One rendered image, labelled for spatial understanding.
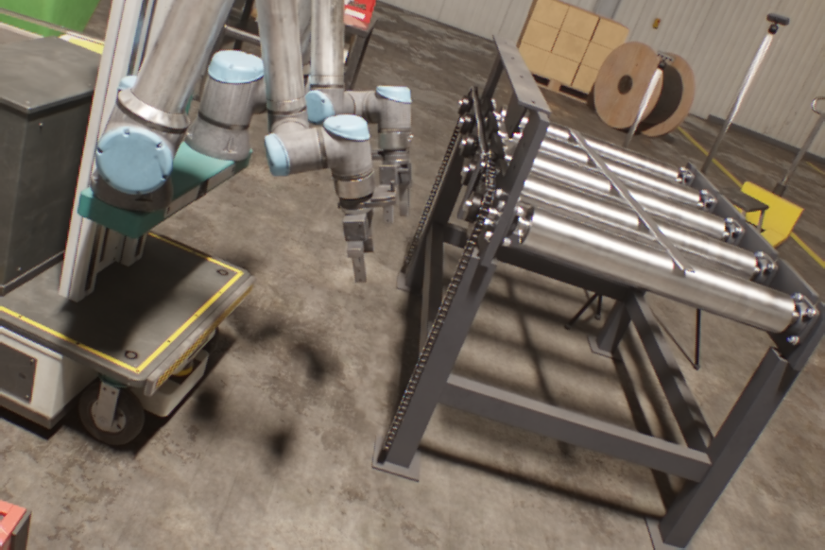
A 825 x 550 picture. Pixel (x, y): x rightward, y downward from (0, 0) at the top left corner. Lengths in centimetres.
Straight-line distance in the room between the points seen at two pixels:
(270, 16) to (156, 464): 122
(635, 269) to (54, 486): 158
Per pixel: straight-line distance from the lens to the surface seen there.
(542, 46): 995
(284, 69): 169
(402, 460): 243
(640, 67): 909
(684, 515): 267
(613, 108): 924
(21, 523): 78
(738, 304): 226
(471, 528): 238
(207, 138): 220
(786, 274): 256
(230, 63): 216
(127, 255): 237
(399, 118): 204
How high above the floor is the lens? 152
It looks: 22 degrees down
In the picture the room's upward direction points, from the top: 20 degrees clockwise
